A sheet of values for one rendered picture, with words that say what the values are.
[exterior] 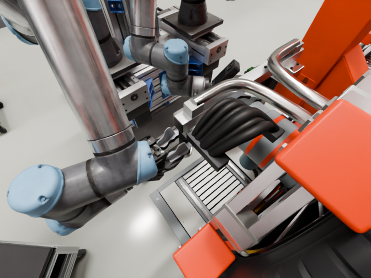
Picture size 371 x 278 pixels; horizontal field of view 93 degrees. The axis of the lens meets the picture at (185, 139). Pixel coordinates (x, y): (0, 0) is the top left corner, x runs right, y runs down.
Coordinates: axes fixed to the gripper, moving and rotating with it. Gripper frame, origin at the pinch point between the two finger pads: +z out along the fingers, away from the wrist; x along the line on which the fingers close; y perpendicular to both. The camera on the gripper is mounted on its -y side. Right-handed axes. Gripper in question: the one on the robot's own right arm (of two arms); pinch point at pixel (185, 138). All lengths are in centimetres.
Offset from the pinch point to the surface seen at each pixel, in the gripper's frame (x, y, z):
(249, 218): -23.6, 15.1, -6.8
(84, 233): 24, -83, -62
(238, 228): -23.6, 14.9, -9.1
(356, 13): -5, 16, 66
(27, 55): 246, -86, -42
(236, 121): -12.4, 21.4, 0.0
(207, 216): -17, -75, 4
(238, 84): -4.9, 18.0, 10.2
